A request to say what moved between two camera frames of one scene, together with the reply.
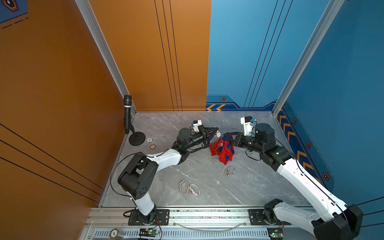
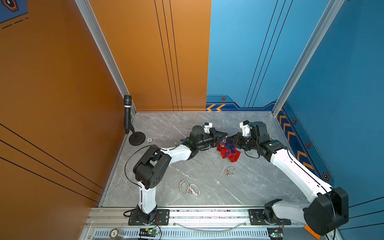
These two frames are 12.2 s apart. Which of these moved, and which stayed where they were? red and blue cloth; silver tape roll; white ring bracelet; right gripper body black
Moved: red and blue cloth
Stayed: silver tape roll; white ring bracelet; right gripper body black
